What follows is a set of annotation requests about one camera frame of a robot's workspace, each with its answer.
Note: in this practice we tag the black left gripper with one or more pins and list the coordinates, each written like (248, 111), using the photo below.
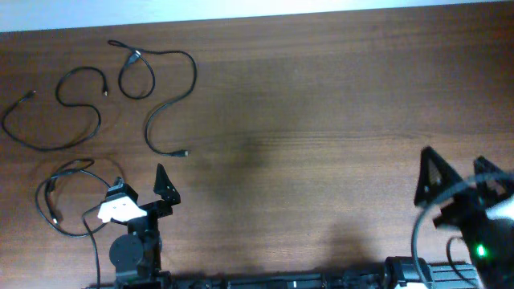
(167, 192)

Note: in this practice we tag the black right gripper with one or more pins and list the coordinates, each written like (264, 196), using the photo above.
(467, 201)

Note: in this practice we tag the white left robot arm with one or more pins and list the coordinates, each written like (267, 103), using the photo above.
(136, 255)

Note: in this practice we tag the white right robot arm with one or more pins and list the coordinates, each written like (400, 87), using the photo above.
(485, 241)

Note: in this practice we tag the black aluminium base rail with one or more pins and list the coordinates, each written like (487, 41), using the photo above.
(321, 279)

